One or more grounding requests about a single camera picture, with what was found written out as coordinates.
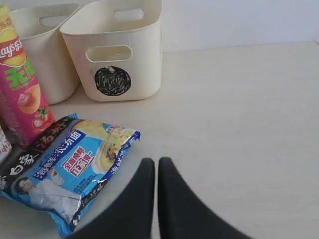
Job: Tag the orange instant noodle packet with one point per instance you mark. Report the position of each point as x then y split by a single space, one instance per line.
5 143

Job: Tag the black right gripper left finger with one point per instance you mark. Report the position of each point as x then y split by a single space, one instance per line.
130 216

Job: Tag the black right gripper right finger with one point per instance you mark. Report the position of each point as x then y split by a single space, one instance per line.
182 215

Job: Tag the cream bin hexagon mark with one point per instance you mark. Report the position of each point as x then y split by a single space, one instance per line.
38 28

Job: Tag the cream bin circle mark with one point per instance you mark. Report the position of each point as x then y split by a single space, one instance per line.
116 48

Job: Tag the blue instant noodle packet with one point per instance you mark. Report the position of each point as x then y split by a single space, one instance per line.
66 167

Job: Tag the pink Lays chips can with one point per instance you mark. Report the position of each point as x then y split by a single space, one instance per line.
23 106

